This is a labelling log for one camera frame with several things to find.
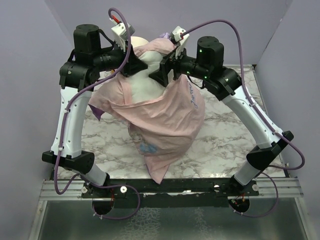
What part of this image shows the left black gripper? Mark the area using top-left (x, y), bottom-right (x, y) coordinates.
top-left (92, 38), bottom-right (148, 77)

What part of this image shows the white pillow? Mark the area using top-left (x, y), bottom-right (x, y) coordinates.
top-left (129, 36), bottom-right (174, 103)

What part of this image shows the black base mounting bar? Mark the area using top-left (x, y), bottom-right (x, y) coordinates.
top-left (81, 178), bottom-right (259, 209)

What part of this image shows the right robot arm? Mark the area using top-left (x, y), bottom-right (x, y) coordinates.
top-left (149, 36), bottom-right (294, 196)

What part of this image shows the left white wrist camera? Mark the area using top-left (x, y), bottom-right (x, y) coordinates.
top-left (111, 22), bottom-right (135, 52)

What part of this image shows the aluminium frame rail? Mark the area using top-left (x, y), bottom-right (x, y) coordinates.
top-left (39, 178), bottom-right (305, 201)

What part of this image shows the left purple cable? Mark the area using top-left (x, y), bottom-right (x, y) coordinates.
top-left (53, 8), bottom-right (141, 221)

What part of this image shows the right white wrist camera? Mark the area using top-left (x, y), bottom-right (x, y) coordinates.
top-left (169, 26), bottom-right (190, 59)

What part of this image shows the pink purple printed pillowcase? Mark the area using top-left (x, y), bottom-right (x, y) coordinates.
top-left (88, 31), bottom-right (206, 185)

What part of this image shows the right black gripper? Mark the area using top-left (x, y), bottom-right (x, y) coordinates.
top-left (149, 41), bottom-right (209, 87)

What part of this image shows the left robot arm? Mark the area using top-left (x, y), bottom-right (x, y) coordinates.
top-left (42, 22), bottom-right (147, 198)

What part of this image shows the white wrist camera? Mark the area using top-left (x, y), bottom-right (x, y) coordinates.
top-left (169, 26), bottom-right (190, 59)
top-left (111, 22), bottom-right (135, 52)

